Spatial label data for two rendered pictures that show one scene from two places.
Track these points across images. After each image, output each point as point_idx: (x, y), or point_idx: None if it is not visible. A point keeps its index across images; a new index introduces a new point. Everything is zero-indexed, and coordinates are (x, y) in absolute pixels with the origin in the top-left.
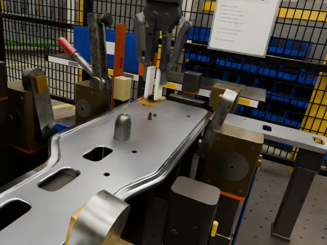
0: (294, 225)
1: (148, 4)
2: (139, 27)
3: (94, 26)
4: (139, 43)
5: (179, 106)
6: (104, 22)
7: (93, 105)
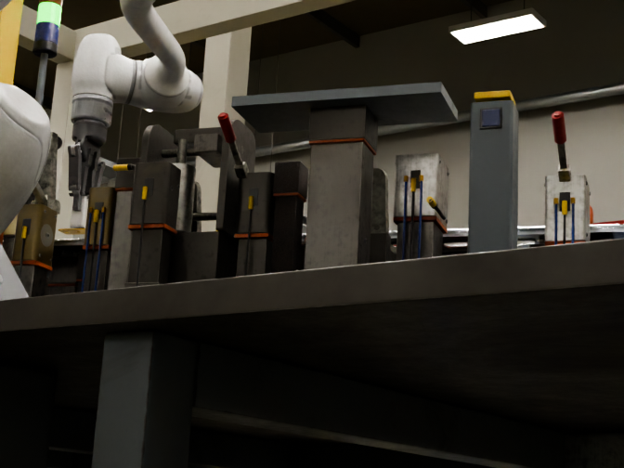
0: None
1: (85, 139)
2: (81, 158)
3: (57, 147)
4: (80, 173)
5: None
6: (60, 145)
7: (55, 231)
